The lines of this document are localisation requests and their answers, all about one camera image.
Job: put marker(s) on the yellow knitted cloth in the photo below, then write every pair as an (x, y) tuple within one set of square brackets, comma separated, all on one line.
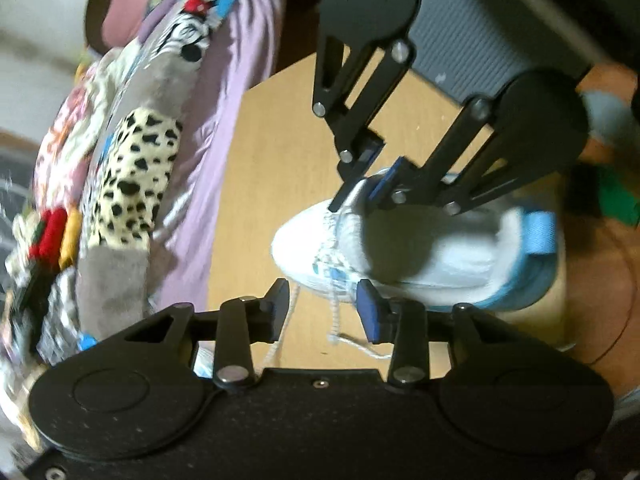
[(71, 240)]

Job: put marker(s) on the dark glass window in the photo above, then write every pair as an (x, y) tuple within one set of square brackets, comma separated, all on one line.
[(15, 180)]

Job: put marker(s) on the white and blue sneaker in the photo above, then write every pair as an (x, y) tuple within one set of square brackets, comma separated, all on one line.
[(450, 255)]

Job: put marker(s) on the pink floral quilt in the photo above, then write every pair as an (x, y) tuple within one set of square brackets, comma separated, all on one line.
[(70, 120)]

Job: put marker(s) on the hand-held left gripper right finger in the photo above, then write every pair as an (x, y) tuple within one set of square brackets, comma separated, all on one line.
[(369, 315)]

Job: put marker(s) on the dark wooden bed headboard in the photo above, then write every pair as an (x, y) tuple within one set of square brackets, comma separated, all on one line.
[(95, 5)]

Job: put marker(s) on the white speckled shoelace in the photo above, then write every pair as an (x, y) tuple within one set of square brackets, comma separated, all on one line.
[(334, 310)]

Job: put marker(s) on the green cloth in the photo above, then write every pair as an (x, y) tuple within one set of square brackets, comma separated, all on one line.
[(617, 200)]

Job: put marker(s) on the pink pillow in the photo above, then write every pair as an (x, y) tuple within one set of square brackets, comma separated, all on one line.
[(125, 10)]

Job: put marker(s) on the red knitted cloth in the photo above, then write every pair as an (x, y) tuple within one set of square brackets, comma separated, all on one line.
[(50, 232)]

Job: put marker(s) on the pile of folded clothes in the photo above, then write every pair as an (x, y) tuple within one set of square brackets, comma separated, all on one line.
[(30, 300)]

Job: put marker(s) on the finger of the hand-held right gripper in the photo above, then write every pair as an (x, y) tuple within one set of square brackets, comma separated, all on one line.
[(360, 155), (385, 182)]

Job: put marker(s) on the grey cartoon printed blanket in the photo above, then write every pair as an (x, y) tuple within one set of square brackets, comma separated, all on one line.
[(135, 180)]

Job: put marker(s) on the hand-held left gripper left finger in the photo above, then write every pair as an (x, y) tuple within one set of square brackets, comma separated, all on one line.
[(277, 310)]

